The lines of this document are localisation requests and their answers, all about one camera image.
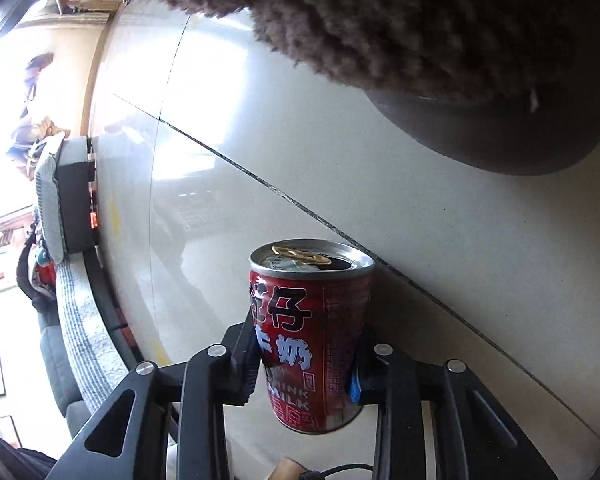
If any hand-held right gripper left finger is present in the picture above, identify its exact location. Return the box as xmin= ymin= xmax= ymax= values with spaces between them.
xmin=52 ymin=310 xmax=263 ymax=480

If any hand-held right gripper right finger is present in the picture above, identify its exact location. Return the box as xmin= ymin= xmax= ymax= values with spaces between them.
xmin=347 ymin=322 xmax=561 ymax=480

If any red drink can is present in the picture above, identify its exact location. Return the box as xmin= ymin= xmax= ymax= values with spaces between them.
xmin=249 ymin=239 xmax=376 ymax=435

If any light wooden piece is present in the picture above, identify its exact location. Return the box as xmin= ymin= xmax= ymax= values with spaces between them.
xmin=270 ymin=457 xmax=306 ymax=480

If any grey sofa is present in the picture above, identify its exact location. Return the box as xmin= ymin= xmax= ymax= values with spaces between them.
xmin=15 ymin=135 xmax=146 ymax=441

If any fuzzy brown slipper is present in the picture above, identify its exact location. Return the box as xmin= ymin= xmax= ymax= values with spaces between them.
xmin=92 ymin=0 xmax=600 ymax=177

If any black cable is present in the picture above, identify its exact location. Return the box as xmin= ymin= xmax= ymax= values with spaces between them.
xmin=300 ymin=464 xmax=376 ymax=480

